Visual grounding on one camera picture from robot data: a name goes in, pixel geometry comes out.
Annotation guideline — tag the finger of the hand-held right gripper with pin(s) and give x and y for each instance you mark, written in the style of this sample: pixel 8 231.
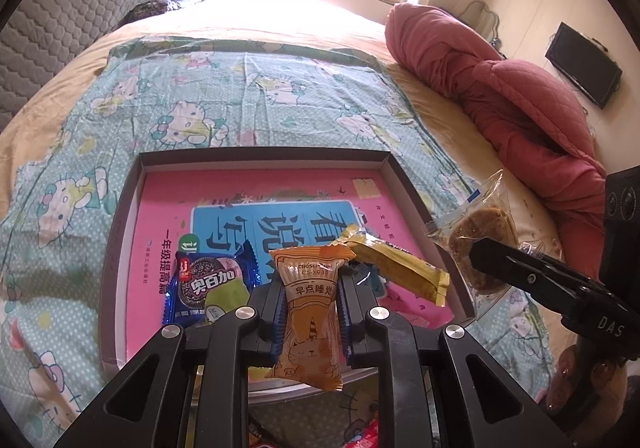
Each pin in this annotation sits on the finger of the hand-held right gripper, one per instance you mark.
pixel 500 258

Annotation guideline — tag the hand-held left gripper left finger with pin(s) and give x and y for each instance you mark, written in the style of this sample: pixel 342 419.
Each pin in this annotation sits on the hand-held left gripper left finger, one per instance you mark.
pixel 272 323

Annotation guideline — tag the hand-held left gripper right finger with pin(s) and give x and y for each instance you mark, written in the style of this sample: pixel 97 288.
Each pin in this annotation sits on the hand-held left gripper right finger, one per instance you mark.
pixel 348 328

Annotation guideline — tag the clear packet brown floss cake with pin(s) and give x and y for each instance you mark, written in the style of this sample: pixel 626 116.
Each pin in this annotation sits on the clear packet brown floss cake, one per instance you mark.
pixel 480 238

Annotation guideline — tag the orange cat print packet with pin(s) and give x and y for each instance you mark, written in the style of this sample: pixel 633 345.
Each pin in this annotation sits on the orange cat print packet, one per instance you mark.
pixel 310 328

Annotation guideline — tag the gold cake packet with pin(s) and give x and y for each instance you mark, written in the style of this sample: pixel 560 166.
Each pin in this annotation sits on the gold cake packet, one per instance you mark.
pixel 395 268

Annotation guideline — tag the blue cookie packet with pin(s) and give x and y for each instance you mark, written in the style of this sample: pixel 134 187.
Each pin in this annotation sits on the blue cookie packet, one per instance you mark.
pixel 200 288

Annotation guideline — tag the shallow cardboard box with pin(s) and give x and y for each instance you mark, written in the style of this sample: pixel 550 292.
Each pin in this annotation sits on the shallow cardboard box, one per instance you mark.
pixel 125 253

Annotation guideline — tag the person's right hand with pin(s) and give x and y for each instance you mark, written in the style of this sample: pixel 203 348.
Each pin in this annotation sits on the person's right hand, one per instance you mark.
pixel 565 368

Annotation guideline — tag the pink book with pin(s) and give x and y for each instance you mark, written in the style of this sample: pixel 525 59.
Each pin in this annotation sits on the pink book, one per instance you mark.
pixel 165 198

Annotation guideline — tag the red quilt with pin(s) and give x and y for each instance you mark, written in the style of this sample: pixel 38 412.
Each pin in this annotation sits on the red quilt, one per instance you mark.
pixel 500 93

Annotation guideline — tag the black television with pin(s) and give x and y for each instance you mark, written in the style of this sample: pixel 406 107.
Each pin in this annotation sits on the black television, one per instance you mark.
pixel 582 66

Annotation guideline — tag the teal cat print blanket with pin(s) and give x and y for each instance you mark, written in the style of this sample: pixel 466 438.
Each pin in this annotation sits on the teal cat print blanket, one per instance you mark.
pixel 200 103

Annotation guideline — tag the dark floral pillow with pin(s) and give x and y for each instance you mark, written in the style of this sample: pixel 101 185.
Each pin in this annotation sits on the dark floral pillow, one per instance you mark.
pixel 165 3

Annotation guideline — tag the grey quilted headboard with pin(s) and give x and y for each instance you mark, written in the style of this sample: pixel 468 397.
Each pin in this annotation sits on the grey quilted headboard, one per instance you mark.
pixel 60 3

